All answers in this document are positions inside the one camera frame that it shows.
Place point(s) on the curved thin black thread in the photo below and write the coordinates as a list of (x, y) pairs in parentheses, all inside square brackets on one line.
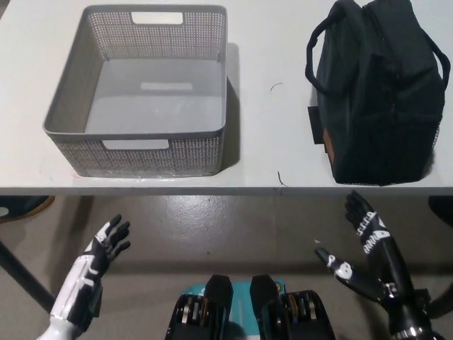
[(276, 85)]

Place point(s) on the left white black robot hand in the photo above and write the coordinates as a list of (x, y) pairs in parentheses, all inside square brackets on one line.
[(83, 280)]

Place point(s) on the black tape patch on table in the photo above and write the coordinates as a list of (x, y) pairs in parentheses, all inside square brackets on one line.
[(315, 124)]

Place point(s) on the dark object under table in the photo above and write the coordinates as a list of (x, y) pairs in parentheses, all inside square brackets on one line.
[(442, 209)]

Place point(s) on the dark round chair base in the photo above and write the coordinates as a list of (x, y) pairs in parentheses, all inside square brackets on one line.
[(21, 207)]

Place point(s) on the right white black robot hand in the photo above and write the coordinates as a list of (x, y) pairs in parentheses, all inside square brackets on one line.
[(385, 269)]

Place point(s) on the black fabric lunch bag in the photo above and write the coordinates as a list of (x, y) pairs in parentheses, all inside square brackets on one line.
[(382, 106)]

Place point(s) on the short thin black thread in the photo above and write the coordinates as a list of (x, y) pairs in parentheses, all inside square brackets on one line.
[(281, 178)]

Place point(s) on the black metal table leg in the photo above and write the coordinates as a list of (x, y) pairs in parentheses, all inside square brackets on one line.
[(24, 272)]

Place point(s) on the grey perforated plastic basket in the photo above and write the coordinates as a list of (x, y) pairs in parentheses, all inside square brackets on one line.
[(155, 106)]

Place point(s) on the left black robot body block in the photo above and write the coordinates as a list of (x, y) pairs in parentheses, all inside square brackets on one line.
[(198, 311)]

